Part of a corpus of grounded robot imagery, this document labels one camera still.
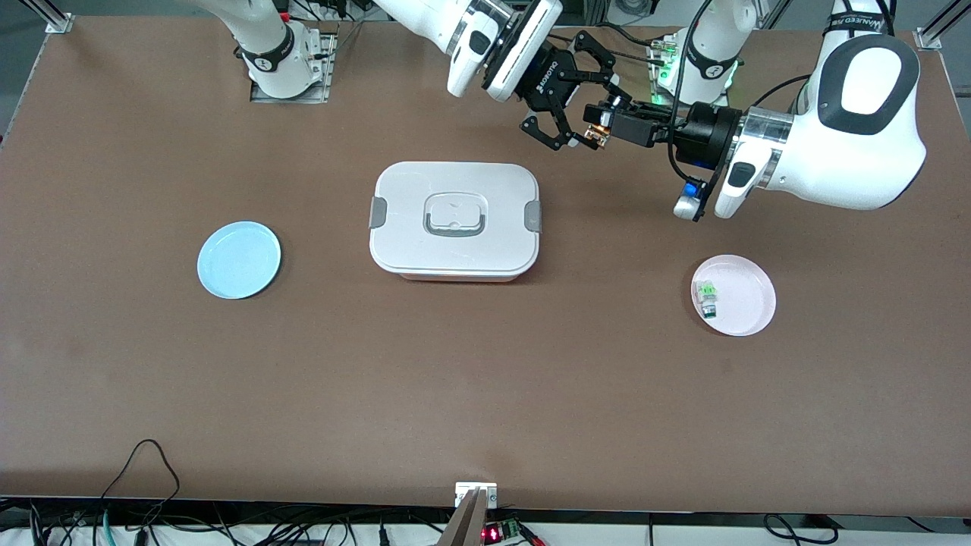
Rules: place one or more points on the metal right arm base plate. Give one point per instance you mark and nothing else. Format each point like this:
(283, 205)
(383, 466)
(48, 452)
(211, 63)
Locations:
(328, 76)

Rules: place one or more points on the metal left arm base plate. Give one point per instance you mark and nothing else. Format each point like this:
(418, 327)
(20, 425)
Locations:
(658, 83)

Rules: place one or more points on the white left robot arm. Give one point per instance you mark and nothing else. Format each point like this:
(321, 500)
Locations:
(850, 129)

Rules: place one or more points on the green push button switch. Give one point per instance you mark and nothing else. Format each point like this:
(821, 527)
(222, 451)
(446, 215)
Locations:
(708, 299)

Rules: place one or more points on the white table edge bracket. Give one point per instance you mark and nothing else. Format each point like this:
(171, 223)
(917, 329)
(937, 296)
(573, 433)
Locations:
(476, 491)

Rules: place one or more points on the pale pink round plate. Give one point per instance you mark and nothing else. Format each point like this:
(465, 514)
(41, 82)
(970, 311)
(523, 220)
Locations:
(747, 299)

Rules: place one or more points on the aluminium camera mount bar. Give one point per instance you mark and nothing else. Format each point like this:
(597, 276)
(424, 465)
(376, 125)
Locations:
(464, 523)

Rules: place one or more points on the light blue round plate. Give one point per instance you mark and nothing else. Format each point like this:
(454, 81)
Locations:
(239, 260)

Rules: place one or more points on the electronics board red display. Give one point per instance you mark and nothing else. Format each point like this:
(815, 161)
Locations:
(497, 533)

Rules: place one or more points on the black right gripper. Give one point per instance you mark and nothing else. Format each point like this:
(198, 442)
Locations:
(548, 85)

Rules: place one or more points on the white lunch box grey clips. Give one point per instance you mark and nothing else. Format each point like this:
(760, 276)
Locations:
(455, 246)

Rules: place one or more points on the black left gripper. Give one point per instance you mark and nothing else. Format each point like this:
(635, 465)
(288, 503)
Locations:
(702, 133)

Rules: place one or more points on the orange push button switch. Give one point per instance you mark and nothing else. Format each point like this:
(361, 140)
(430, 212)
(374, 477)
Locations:
(598, 135)

